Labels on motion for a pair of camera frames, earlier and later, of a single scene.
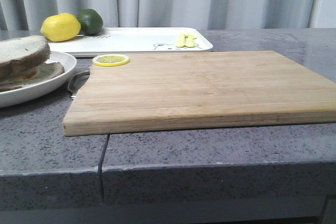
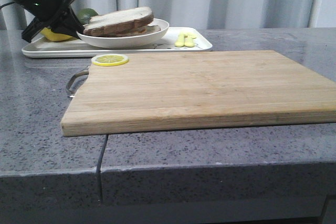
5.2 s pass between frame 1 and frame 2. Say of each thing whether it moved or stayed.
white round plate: moved
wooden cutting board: stayed
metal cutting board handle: stayed
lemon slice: stayed
